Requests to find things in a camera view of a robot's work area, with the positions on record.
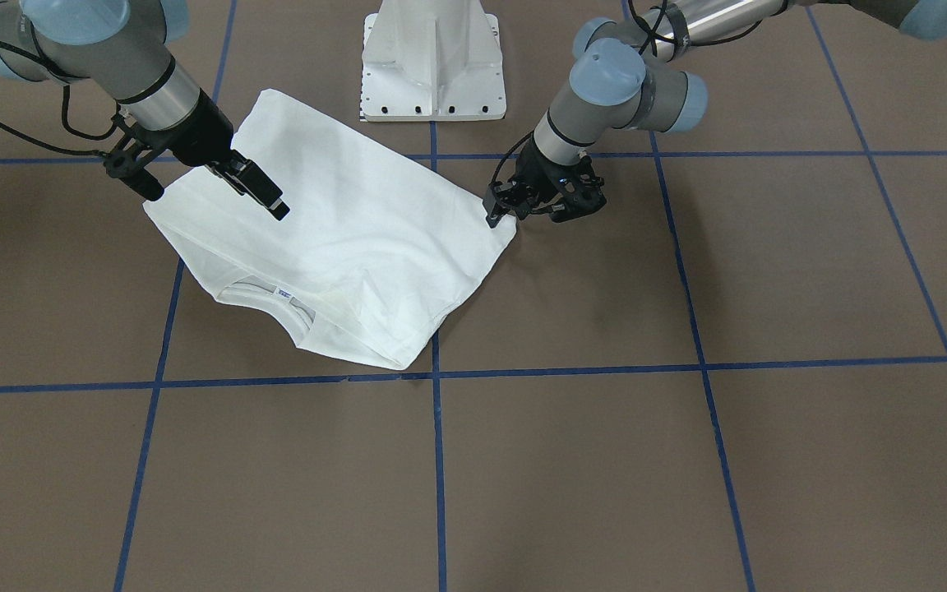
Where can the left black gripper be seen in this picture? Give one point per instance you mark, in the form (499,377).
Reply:
(533,176)

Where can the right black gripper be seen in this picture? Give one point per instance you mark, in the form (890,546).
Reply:
(203,132)

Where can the white printed t-shirt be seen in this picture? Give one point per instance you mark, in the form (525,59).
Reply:
(375,252)

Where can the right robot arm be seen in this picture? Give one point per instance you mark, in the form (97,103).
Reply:
(123,46)

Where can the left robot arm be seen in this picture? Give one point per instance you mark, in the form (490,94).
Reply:
(622,79)

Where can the white camera post with base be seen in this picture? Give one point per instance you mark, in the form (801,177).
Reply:
(432,62)

